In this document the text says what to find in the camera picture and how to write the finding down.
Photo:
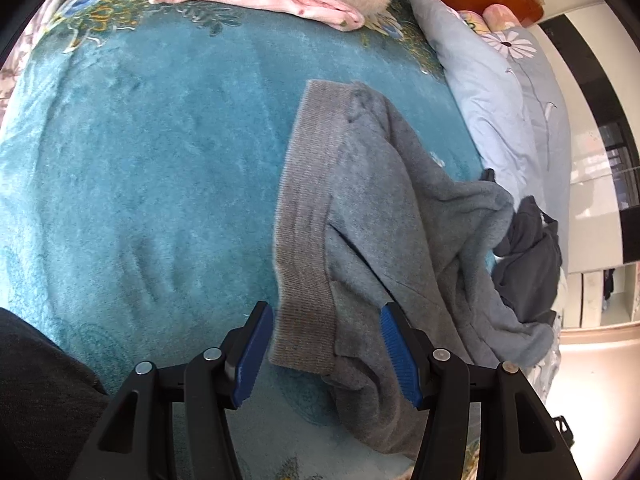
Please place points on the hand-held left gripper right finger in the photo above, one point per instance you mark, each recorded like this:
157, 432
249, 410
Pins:
397, 355

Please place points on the grey sweatshirt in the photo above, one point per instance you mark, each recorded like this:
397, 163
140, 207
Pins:
350, 210

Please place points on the light blue floral quilt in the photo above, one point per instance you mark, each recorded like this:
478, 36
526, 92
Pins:
505, 110

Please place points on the black window frame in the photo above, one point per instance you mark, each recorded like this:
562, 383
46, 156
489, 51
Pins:
600, 110

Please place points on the dark grey garment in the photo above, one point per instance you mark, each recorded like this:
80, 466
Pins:
530, 260

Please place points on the person's dark trouser leg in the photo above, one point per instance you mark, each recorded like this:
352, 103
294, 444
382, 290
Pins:
40, 400

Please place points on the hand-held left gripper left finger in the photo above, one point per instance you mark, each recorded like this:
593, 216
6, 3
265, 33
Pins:
252, 355

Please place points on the teal floral blanket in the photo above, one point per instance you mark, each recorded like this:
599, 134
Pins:
150, 185

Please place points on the pink floral pillow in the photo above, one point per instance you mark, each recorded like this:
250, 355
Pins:
500, 17

